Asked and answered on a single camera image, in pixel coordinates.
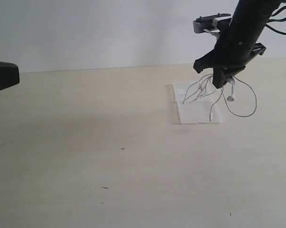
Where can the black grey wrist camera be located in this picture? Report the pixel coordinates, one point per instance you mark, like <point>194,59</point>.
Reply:
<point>209,23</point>

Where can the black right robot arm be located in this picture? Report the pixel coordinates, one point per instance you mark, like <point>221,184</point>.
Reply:
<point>267,7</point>

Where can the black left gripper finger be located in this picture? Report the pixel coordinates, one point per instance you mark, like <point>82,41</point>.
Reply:
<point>9,75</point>

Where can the clear plastic open case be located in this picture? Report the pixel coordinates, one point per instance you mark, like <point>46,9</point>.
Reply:
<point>196,103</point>

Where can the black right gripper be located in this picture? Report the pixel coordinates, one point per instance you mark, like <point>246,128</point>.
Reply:
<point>233,48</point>

